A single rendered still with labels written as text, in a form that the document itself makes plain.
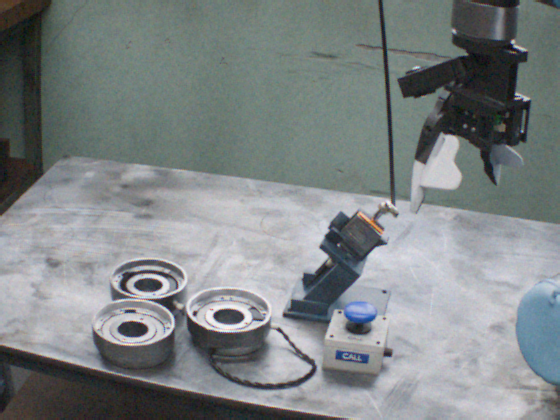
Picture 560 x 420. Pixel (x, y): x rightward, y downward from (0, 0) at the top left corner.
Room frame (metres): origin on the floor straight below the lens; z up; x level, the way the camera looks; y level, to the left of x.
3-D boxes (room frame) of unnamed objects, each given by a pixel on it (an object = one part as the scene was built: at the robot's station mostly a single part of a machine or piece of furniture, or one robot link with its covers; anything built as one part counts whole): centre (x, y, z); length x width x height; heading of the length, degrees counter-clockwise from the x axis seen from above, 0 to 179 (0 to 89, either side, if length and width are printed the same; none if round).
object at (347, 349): (0.96, -0.10, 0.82); 0.08 x 0.07 x 0.05; 79
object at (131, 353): (0.94, 0.18, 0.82); 0.10 x 0.10 x 0.04
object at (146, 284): (1.05, 0.18, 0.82); 0.10 x 0.10 x 0.04
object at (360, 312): (0.96, -0.09, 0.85); 0.04 x 0.04 x 0.05
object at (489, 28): (0.96, -0.20, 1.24); 0.08 x 0.08 x 0.05
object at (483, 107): (0.95, -0.20, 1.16); 0.09 x 0.08 x 0.12; 41
